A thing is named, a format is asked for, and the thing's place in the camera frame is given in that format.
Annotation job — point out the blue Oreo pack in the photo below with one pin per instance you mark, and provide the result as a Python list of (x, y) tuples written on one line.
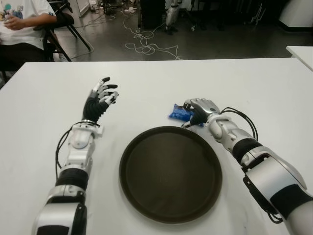
[(177, 113)]

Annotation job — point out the silver humanoid robot legs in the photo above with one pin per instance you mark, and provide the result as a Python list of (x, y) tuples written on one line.
[(171, 14)]

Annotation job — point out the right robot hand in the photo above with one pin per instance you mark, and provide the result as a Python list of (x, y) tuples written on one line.
[(205, 110)]

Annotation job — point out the white cabinet with black base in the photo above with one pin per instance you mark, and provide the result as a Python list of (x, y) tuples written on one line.
[(298, 13)]

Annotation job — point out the person in white t-shirt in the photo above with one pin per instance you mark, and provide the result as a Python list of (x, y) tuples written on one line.
[(22, 29)]

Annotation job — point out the white side table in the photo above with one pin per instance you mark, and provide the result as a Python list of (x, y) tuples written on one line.
[(302, 54)]

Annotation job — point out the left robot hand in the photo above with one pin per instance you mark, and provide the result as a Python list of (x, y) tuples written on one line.
[(94, 109)]

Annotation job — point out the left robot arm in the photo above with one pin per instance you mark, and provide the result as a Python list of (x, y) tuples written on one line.
[(73, 159)]

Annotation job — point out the round dark brown tray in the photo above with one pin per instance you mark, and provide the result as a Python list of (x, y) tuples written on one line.
[(171, 176)]

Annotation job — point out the white board panel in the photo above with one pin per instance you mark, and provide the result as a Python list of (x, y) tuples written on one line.
[(82, 7)]

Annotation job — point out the black folding chair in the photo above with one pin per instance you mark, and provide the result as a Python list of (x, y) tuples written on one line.
[(64, 22)]

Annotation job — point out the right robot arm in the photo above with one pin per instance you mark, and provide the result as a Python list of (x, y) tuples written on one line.
[(269, 171)]

